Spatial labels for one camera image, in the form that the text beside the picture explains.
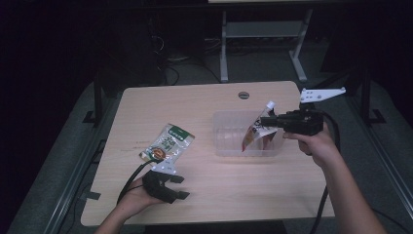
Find person's right hand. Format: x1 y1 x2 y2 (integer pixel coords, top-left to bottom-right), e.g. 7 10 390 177
282 121 343 170

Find white metal desk frame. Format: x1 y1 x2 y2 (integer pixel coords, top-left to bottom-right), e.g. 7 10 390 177
219 9 315 83

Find clear plastic container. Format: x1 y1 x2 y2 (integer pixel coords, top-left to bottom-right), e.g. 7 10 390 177
211 109 286 158

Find green and white food packet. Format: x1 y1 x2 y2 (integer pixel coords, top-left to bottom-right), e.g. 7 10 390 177
138 122 196 166

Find black metal stand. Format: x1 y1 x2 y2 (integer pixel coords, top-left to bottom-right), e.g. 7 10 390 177
358 68 388 127
82 72 105 127

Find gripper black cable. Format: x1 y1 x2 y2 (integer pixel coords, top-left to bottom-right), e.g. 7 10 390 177
116 158 156 207
309 111 411 234

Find person's left hand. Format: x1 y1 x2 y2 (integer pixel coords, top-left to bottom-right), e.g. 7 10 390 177
117 176 165 222

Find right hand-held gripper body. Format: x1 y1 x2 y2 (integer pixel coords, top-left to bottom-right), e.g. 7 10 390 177
278 86 347 137

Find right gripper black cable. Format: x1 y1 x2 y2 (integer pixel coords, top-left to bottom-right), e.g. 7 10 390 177
309 111 411 234

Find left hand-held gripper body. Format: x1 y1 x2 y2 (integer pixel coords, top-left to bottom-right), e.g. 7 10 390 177
141 158 183 205

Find aluminium frame rail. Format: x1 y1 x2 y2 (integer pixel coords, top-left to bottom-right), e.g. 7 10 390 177
41 97 113 234
345 96 413 213

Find black floor cables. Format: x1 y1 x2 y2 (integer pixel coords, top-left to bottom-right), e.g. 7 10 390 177
155 35 222 86

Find white spouted sauce pouch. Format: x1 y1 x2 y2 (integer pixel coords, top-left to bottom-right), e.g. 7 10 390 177
241 99 280 153

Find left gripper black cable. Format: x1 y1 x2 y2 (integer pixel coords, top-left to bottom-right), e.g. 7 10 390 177
116 158 156 207

